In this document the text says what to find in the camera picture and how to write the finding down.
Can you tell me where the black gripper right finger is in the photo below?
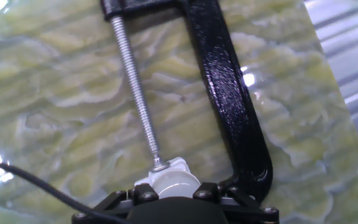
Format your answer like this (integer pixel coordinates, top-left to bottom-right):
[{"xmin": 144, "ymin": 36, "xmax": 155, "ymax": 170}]
[{"xmin": 192, "ymin": 182, "xmax": 280, "ymax": 224}]

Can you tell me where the black C-clamp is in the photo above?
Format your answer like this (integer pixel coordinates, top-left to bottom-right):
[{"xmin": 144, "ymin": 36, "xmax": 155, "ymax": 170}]
[{"xmin": 99, "ymin": 0, "xmax": 274, "ymax": 205}]

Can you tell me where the white lamp socket adapter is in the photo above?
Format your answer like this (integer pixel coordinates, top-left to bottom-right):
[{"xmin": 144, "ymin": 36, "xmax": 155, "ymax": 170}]
[{"xmin": 134, "ymin": 156, "xmax": 193, "ymax": 187}]

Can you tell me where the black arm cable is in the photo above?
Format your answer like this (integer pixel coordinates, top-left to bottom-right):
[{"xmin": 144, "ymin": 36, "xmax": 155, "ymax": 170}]
[{"xmin": 0, "ymin": 157, "xmax": 130, "ymax": 224}]

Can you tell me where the green marble pattern mat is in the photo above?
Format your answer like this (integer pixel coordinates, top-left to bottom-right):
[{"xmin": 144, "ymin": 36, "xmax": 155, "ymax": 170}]
[{"xmin": 0, "ymin": 0, "xmax": 358, "ymax": 224}]

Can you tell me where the white light bulb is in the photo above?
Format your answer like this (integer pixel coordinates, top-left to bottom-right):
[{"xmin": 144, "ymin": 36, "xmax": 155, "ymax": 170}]
[{"xmin": 150, "ymin": 170, "xmax": 201, "ymax": 200}]

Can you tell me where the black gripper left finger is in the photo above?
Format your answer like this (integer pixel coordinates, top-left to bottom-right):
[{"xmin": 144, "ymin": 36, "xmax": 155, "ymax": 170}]
[{"xmin": 72, "ymin": 183, "xmax": 160, "ymax": 224}]

